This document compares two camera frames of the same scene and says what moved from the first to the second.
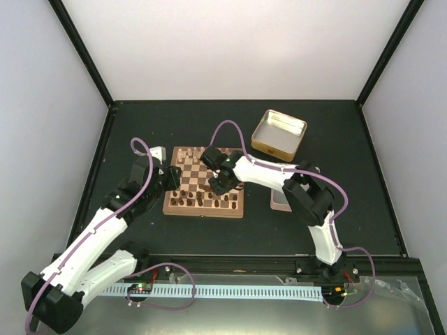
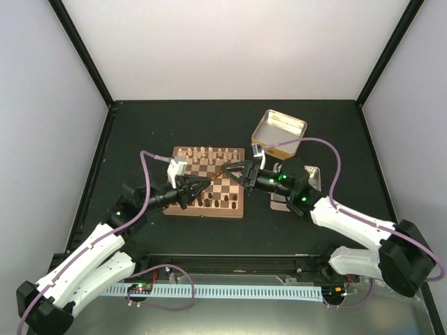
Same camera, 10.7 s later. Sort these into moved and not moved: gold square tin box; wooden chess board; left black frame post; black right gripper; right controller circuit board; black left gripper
Moved: black left gripper; black right gripper
Not moved: right controller circuit board; left black frame post; gold square tin box; wooden chess board
